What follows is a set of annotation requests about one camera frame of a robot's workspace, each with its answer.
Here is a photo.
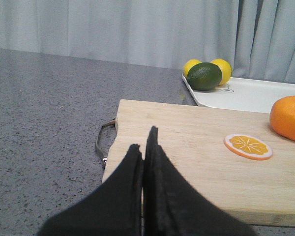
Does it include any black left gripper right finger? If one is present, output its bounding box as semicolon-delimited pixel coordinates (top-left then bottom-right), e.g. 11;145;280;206
143;126;256;236

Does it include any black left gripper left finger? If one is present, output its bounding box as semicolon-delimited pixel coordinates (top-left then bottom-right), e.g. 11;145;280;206
38;144;144;236

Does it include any whole orange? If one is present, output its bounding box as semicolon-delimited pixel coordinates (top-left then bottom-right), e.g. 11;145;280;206
269;95;295;141

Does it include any white rectangular tray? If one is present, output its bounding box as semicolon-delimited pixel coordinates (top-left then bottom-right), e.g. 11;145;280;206
182;76;295;113

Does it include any wooden cutting board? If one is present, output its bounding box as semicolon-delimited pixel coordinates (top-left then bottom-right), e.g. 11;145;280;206
103;99;295;227

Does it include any orange slice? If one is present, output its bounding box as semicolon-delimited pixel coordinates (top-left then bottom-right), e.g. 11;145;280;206
224;134;273;160

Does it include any green lime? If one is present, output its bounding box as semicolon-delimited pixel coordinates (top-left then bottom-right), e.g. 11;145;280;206
186;62;222;91

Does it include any yellow lemon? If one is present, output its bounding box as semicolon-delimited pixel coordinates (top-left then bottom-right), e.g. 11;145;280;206
211;59;233;86
183;59;202;78

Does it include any grey curtain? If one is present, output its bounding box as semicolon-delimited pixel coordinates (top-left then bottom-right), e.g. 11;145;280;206
0;0;295;84

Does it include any metal cutting board handle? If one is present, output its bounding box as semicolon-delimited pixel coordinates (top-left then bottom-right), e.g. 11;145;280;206
95;118;117;169

